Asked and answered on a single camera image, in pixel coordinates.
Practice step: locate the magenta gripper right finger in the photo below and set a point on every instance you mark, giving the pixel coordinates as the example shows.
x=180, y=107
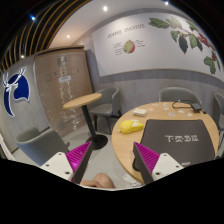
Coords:
x=152, y=165

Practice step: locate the small tall round table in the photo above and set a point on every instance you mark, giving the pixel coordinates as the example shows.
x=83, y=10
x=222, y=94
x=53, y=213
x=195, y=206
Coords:
x=98, y=140

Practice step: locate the yellow computer mouse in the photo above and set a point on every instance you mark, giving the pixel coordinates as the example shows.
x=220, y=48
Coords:
x=130, y=126

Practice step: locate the blue deer wall logo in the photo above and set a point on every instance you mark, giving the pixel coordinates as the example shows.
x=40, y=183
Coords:
x=15, y=87

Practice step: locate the wrapped wooden cabinet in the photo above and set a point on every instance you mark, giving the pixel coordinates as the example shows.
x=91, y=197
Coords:
x=62, y=75

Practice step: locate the white tissue pack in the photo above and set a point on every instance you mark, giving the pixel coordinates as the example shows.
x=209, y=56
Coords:
x=140, y=112

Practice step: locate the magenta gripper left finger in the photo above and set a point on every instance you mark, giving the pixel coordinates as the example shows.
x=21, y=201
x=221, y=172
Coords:
x=71, y=165

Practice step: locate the grey chair behind round table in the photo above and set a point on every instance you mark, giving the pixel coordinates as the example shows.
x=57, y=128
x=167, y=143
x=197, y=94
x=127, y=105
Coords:
x=172, y=94

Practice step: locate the grey chair far right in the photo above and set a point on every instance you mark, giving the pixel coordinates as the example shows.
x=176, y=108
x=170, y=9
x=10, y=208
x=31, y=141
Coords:
x=218, y=110

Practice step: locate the round wooden table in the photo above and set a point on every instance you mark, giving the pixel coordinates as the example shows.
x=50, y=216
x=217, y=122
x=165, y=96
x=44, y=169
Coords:
x=123, y=143

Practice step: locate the grey chair behind small table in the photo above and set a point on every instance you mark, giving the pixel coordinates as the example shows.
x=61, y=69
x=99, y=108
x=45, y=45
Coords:
x=108, y=106

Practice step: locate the grey armchair front left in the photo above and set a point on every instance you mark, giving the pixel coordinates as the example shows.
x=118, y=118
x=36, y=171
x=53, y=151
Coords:
x=40, y=147

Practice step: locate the black power adapter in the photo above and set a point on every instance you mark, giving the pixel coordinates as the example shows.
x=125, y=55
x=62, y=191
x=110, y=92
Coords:
x=196, y=107

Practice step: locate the person's hand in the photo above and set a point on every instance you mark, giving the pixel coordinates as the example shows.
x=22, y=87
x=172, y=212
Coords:
x=101, y=180

